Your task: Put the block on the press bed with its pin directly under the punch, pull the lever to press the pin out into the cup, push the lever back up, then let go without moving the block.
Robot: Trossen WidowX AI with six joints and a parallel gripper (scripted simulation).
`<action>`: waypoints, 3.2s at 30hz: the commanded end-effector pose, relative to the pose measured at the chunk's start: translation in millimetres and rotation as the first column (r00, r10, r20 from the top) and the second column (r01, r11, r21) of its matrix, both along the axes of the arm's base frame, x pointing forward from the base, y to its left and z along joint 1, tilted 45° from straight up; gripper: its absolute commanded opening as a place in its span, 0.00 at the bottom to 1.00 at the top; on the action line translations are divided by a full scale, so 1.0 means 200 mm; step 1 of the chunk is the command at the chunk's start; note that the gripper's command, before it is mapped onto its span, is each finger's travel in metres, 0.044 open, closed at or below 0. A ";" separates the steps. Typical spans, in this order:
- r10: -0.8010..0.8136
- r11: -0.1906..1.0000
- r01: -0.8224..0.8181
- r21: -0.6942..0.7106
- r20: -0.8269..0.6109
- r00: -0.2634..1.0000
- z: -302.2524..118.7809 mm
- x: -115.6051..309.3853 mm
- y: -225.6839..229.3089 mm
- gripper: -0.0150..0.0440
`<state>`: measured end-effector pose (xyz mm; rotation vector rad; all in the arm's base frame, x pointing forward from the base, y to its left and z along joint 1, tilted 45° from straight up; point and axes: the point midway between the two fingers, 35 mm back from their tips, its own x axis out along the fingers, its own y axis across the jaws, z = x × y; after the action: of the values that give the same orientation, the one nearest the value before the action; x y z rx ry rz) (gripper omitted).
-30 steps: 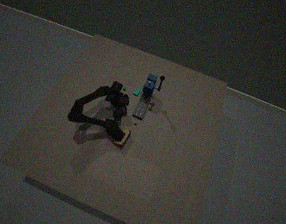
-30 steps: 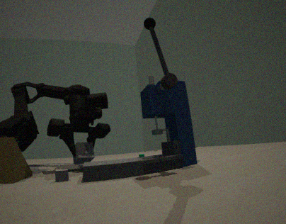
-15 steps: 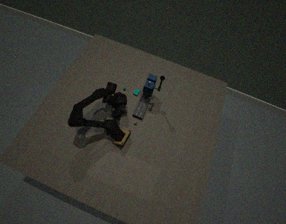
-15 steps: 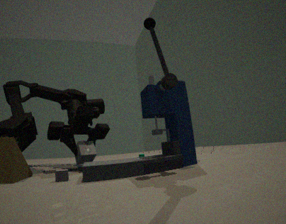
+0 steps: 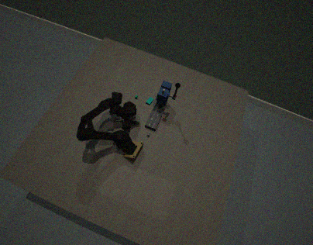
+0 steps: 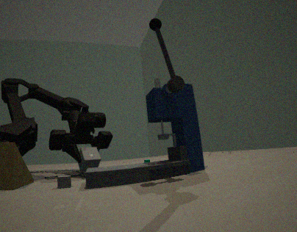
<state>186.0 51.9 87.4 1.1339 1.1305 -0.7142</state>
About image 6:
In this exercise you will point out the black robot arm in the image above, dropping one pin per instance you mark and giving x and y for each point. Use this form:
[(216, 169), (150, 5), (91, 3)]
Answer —
[(23, 130)]

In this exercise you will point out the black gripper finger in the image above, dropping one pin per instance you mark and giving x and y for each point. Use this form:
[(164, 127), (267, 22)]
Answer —
[(69, 146), (97, 142)]

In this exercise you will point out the blue arbor press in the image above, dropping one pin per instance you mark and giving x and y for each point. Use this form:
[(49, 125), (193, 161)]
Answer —
[(173, 102)]

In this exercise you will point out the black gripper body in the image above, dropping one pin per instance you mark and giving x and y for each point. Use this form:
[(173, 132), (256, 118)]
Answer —
[(82, 137)]

